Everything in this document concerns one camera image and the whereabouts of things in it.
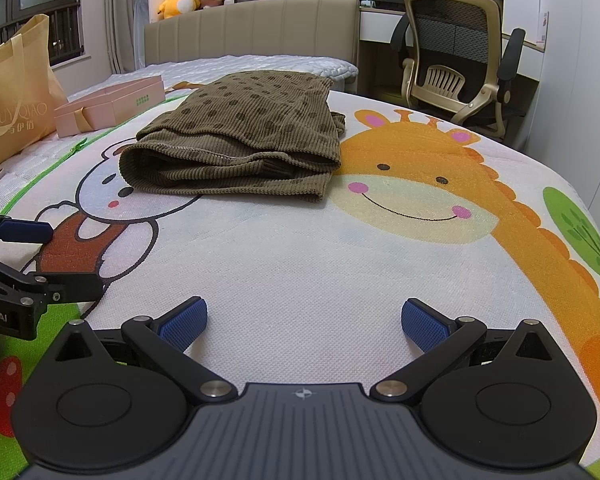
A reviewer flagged printed cartoon animal mat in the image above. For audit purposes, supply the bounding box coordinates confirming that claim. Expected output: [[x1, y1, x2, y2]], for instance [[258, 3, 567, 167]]
[[0, 80, 600, 480]]

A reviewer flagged beige tote bag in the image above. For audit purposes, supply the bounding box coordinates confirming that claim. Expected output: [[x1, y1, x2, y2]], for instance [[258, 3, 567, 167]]
[[0, 14, 69, 176]]

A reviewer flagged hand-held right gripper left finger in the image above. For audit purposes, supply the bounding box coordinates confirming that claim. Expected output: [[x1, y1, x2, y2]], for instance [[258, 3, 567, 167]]
[[56, 296, 237, 404]]

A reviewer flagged beige mesh office chair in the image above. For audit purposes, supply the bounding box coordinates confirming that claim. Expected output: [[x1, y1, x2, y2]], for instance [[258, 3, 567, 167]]
[[391, 0, 527, 142]]

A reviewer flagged white cabinet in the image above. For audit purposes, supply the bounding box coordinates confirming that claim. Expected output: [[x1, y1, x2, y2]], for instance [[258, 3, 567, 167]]
[[491, 0, 551, 51]]

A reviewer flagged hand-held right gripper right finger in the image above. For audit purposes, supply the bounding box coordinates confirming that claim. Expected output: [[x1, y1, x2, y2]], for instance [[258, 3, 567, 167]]
[[370, 297, 556, 404]]

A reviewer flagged pink gift box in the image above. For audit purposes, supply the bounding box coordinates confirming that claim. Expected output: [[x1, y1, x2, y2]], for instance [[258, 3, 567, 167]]
[[54, 99, 131, 137], [67, 75, 166, 111]]

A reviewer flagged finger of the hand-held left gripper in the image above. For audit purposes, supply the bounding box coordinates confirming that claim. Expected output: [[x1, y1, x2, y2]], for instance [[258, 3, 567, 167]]
[[0, 253, 105, 307], [0, 207, 55, 247]]

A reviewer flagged white curtain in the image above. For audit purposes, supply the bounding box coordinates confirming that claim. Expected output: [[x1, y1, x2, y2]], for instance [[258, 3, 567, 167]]
[[102, 0, 151, 75]]

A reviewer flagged olive dotted corduroy garment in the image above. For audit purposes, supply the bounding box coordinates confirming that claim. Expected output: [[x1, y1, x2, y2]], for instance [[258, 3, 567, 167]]
[[119, 71, 348, 204]]

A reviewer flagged beige padded headboard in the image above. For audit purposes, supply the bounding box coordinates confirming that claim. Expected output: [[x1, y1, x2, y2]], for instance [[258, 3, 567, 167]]
[[144, 0, 361, 68]]

